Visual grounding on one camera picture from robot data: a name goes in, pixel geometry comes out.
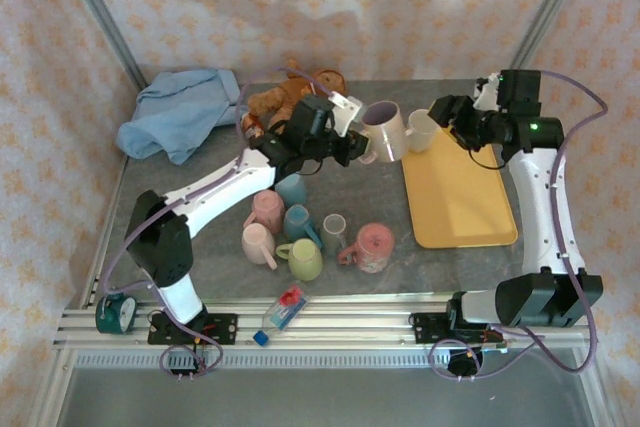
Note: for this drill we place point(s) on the grey mug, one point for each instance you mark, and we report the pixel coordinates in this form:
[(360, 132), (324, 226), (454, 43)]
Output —
[(332, 232)]

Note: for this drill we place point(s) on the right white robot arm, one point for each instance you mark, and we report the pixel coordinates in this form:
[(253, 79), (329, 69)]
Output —
[(540, 207)]

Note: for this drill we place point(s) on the light blue cloth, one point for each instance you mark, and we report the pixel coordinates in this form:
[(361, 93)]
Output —
[(175, 112)]

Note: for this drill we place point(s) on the yellow plastic tray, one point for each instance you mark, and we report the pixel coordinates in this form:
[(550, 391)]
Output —
[(450, 197)]

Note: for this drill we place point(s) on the pink floral mug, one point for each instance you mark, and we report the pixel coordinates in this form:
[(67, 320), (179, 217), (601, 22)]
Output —
[(372, 247)]

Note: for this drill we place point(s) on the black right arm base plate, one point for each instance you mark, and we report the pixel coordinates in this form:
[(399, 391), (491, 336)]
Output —
[(425, 329)]

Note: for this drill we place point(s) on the green alarm clock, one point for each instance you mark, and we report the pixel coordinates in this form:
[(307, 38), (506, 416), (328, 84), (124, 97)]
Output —
[(115, 314)]

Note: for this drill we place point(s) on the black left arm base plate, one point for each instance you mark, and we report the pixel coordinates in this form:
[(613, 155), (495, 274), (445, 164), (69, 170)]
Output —
[(225, 329)]

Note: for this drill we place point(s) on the brown teddy bear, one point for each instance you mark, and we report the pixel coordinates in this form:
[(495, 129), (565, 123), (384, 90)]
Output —
[(272, 99)]

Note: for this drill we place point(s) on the pale pink mug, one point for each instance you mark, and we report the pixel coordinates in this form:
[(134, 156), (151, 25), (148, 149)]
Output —
[(257, 244)]

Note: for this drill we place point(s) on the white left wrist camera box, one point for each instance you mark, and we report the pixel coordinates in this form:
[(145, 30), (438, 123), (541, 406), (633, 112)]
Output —
[(346, 114)]

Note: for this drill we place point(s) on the white mug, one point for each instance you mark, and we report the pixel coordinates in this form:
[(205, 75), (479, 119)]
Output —
[(422, 129)]

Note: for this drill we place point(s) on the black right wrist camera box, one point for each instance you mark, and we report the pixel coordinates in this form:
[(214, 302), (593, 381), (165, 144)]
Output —
[(520, 92)]

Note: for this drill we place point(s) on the aluminium frame post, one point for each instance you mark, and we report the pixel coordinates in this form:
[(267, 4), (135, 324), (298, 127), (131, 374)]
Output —
[(102, 12), (551, 7)]

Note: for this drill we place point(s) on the light blue mug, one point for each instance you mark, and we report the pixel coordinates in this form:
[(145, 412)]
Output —
[(291, 191)]

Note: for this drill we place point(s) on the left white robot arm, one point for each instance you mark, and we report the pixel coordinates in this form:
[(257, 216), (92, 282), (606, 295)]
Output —
[(220, 192)]

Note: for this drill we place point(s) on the clear plastic bottle blue cap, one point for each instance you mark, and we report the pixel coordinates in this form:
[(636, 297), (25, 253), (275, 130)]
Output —
[(285, 312)]

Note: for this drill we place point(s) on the large cream mug purple inside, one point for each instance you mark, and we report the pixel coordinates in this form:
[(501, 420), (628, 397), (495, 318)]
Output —
[(390, 139)]

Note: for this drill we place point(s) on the green mug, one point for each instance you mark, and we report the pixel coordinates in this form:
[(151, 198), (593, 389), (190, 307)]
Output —
[(305, 259)]

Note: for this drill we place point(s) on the aluminium mounting rail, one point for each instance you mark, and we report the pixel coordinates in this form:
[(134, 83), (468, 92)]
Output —
[(350, 319)]

